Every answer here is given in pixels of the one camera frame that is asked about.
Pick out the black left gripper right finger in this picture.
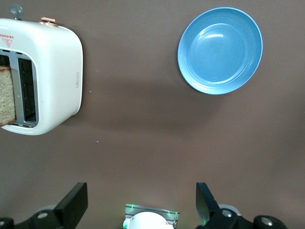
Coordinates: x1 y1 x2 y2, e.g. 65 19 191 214
195 182 286 229

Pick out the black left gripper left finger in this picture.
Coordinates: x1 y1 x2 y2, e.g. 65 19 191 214
0 182 88 229

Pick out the blue plate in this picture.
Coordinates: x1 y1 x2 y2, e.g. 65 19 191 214
177 6 264 95

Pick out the brown table cover cloth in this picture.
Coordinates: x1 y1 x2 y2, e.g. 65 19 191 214
0 0 305 229

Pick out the brown bread slice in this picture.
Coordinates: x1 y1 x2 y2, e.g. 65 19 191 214
0 65 17 127

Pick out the white toaster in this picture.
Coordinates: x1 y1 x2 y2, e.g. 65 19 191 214
0 3 83 136

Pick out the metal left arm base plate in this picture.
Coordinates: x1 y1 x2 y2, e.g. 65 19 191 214
125 203 180 227

